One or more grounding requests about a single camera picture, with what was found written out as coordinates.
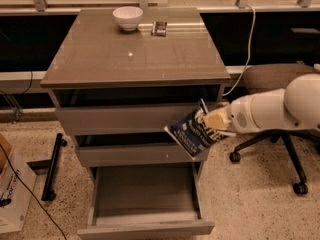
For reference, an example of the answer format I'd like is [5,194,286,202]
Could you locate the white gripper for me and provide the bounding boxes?
[204,95,261,133]

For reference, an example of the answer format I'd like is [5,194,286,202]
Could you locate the brown office chair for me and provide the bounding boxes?
[230,63,320,195]

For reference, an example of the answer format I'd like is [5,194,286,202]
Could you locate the white power cable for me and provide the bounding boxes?
[222,4,257,97]

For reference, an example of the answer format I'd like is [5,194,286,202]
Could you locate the white cardboard box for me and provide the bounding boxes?
[0,152,36,234]

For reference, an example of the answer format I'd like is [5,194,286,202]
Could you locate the middle grey drawer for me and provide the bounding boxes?
[76,143,209,167]

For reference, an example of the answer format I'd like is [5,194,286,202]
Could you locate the bottom grey drawer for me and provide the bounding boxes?
[78,163,214,240]

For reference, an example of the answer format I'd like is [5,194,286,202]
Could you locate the top grey drawer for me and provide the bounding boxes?
[56,103,198,136]

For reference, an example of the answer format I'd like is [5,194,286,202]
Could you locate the grey drawer cabinet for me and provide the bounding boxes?
[40,7,232,240]

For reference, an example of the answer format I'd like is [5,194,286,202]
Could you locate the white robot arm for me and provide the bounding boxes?
[203,73,320,133]

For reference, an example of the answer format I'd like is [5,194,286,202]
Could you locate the black floor cable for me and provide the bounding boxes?
[0,143,68,240]

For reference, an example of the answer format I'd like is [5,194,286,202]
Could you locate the black metal bar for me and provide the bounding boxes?
[41,133,67,201]

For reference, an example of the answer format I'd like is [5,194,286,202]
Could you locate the brown cardboard box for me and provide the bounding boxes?
[0,133,13,173]

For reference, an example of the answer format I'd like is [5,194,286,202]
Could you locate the small dark foil packet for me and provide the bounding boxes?
[151,21,167,37]

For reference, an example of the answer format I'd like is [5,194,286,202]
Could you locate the blue chip bag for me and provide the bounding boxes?
[164,99,236,159]

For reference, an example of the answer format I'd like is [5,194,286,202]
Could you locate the grey drawer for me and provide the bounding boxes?
[56,103,198,136]
[78,163,214,240]
[76,143,209,167]

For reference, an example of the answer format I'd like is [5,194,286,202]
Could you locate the white ceramic bowl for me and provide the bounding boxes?
[113,6,143,31]

